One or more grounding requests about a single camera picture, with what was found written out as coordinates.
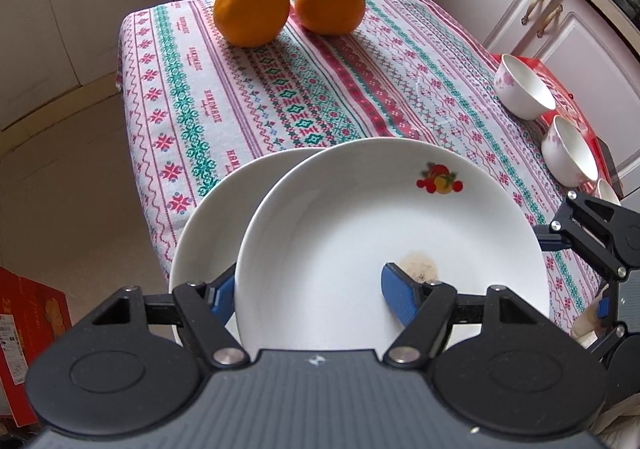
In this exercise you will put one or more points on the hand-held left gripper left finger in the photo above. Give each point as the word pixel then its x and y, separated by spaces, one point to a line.
pixel 224 299

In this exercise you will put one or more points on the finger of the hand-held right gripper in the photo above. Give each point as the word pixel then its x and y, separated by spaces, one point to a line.
pixel 612 309
pixel 600 234

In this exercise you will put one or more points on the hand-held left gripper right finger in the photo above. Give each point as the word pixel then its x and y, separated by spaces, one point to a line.
pixel 400 289

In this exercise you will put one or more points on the white bowl with pink flowers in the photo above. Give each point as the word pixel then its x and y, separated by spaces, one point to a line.
pixel 525 89
pixel 607 194
pixel 570 154

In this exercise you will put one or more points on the white plate with fruit print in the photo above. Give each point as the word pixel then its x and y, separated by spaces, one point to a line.
pixel 215 219
pixel 350 229

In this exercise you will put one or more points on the black smartphone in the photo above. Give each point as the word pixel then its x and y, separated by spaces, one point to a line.
pixel 611 164

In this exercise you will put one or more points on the red cardboard box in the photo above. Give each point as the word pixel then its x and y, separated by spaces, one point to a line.
pixel 30 329

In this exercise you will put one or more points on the patterned striped tablecloth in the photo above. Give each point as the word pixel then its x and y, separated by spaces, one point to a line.
pixel 300 94

